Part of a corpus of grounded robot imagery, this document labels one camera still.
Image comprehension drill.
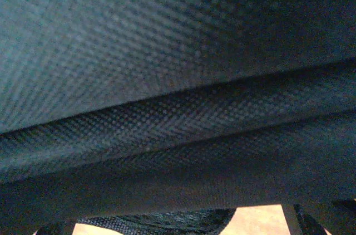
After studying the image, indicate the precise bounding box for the black student backpack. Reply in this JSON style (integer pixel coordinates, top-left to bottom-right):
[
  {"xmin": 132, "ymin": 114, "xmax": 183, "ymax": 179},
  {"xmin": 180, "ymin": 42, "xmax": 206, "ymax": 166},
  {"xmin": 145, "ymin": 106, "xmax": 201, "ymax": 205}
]
[{"xmin": 1, "ymin": 0, "xmax": 355, "ymax": 234}]

